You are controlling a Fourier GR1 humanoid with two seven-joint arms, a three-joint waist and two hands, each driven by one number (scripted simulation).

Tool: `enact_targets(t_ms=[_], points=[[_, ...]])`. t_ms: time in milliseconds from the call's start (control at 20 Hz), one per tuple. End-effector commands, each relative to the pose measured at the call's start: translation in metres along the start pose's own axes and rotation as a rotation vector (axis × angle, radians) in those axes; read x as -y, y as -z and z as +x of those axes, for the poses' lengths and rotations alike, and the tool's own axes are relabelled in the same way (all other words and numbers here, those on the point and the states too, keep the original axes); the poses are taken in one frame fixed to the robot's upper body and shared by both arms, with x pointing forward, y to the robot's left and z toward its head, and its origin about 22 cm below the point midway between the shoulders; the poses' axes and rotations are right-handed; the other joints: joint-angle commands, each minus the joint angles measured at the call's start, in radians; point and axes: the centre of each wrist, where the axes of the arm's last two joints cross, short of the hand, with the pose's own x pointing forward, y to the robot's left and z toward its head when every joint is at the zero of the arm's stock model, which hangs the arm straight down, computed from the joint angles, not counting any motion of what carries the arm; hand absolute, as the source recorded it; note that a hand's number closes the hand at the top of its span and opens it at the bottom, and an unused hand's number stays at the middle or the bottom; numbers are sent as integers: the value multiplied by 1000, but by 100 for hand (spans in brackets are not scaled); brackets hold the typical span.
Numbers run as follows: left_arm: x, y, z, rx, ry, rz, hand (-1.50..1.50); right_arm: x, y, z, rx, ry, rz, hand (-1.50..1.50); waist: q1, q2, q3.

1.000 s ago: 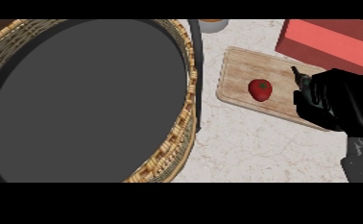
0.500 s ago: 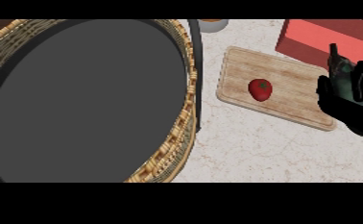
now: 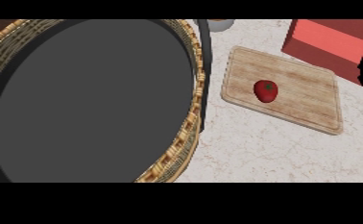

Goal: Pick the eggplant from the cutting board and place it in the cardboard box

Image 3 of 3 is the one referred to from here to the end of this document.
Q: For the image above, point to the red box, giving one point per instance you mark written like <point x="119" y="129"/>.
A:
<point x="326" y="46"/>

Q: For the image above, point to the grey pot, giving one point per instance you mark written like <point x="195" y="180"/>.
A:
<point x="220" y="24"/>

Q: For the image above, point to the round wicker basket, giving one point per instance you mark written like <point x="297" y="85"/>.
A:
<point x="94" y="106"/>

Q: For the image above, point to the red vegetable with green stem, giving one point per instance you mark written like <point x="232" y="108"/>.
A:
<point x="266" y="91"/>

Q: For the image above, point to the dark grey flat panel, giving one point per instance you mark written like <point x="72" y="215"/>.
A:
<point x="205" y="58"/>

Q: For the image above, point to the wooden cutting board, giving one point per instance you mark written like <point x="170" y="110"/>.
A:
<point x="302" y="83"/>

